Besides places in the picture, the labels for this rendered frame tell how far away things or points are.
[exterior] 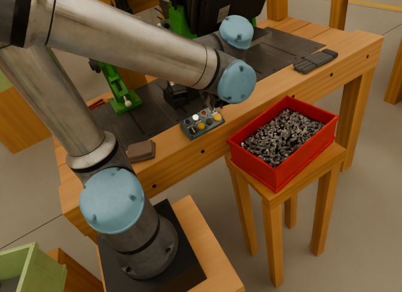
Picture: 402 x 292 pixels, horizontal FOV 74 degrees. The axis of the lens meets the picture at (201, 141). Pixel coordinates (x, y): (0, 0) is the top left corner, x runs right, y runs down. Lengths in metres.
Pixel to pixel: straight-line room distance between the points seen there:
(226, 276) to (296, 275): 0.94
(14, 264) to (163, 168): 0.51
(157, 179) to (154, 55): 0.66
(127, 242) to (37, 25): 0.40
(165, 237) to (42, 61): 0.42
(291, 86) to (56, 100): 0.88
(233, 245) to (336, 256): 0.55
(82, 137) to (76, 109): 0.06
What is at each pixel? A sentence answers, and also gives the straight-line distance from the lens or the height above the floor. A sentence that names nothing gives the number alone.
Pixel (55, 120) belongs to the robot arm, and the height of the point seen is 1.30.
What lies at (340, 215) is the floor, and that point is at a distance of 1.84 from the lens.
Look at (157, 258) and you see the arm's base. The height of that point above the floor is 0.99.
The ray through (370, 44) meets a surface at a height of 0.90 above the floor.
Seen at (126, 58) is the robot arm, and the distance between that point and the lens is 0.40.
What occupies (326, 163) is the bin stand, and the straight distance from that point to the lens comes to 1.00.
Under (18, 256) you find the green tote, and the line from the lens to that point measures 0.94.
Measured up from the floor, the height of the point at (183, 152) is 0.88.
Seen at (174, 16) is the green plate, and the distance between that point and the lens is 1.10.
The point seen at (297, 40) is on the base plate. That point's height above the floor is 0.90.
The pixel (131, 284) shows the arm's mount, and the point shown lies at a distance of 0.69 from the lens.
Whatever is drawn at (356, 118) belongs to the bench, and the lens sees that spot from 1.73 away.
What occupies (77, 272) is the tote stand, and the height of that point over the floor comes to 0.67.
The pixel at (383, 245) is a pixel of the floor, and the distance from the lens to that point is 1.80.
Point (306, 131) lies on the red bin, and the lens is 0.98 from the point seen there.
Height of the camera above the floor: 1.54
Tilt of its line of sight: 42 degrees down
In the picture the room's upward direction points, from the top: 17 degrees counter-clockwise
